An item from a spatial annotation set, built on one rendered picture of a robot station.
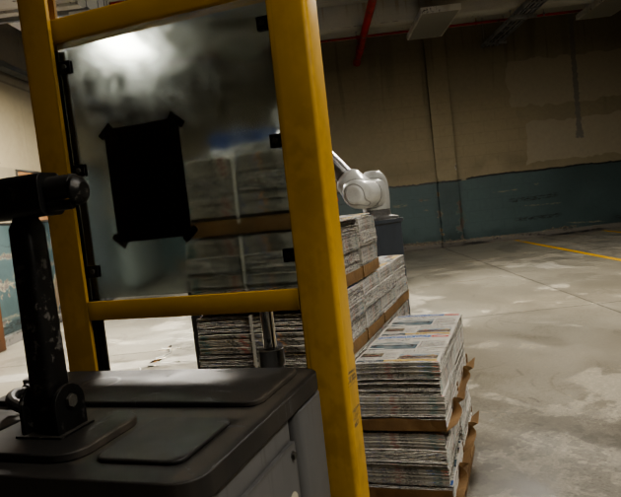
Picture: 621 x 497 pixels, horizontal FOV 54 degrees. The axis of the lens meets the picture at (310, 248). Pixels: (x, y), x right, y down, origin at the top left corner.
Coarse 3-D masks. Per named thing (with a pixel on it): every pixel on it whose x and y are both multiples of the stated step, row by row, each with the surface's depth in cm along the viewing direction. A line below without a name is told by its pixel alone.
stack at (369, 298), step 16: (384, 256) 304; (400, 256) 301; (384, 272) 263; (400, 272) 297; (352, 288) 211; (368, 288) 232; (384, 288) 258; (400, 288) 292; (352, 304) 210; (368, 304) 228; (384, 304) 259; (352, 320) 208; (368, 320) 229
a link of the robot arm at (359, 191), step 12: (336, 156) 330; (336, 168) 327; (348, 168) 328; (336, 180) 330; (348, 180) 321; (360, 180) 318; (372, 180) 329; (348, 192) 318; (360, 192) 315; (372, 192) 320; (348, 204) 322; (360, 204) 319; (372, 204) 326
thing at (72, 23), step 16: (128, 0) 143; (144, 0) 142; (160, 0) 141; (176, 0) 139; (192, 0) 138; (208, 0) 137; (224, 0) 136; (80, 16) 148; (96, 16) 146; (112, 16) 145; (128, 16) 144; (144, 16) 142; (160, 16) 141; (64, 32) 150; (80, 32) 148; (96, 32) 147
